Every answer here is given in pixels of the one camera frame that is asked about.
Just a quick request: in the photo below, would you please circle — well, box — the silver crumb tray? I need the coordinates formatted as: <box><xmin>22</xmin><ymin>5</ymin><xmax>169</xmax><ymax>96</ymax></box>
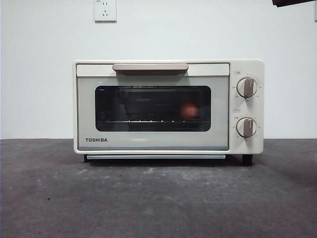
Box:
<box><xmin>86</xmin><ymin>154</ymin><xmax>226</xmax><ymax>160</ymax></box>

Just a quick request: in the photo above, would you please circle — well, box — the cream toaster oven body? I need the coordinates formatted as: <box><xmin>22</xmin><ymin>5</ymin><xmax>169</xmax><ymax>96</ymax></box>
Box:
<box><xmin>72</xmin><ymin>59</ymin><xmax>265</xmax><ymax>166</ymax></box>

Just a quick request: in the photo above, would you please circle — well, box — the wire oven rack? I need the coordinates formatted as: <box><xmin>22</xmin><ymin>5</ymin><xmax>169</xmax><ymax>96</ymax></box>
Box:
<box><xmin>105</xmin><ymin>119</ymin><xmax>208</xmax><ymax>124</ymax></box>

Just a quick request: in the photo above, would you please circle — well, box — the white wall socket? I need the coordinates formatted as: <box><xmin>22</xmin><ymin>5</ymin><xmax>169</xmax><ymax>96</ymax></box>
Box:
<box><xmin>94</xmin><ymin>0</ymin><xmax>117</xmax><ymax>23</ymax></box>

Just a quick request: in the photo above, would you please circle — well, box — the beige oven door handle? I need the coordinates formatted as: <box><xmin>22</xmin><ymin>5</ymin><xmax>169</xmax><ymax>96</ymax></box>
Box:
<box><xmin>112</xmin><ymin>63</ymin><xmax>189</xmax><ymax>76</ymax></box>

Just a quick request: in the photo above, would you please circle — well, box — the oven temperature knob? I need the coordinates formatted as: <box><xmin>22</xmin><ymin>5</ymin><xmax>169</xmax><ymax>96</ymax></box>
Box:
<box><xmin>236</xmin><ymin>77</ymin><xmax>259</xmax><ymax>98</ymax></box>

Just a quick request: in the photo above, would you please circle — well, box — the brown egg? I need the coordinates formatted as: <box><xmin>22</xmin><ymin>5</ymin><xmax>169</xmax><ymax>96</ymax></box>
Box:
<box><xmin>179</xmin><ymin>101</ymin><xmax>200</xmax><ymax>121</ymax></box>

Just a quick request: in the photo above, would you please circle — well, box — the oven door with glass window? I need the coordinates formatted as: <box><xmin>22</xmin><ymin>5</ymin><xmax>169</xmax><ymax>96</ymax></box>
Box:
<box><xmin>76</xmin><ymin>63</ymin><xmax>230</xmax><ymax>151</ymax></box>

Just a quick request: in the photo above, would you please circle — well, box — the oven timer knob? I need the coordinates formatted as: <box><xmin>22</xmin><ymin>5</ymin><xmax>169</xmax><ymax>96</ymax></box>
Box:
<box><xmin>235</xmin><ymin>117</ymin><xmax>258</xmax><ymax>138</ymax></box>

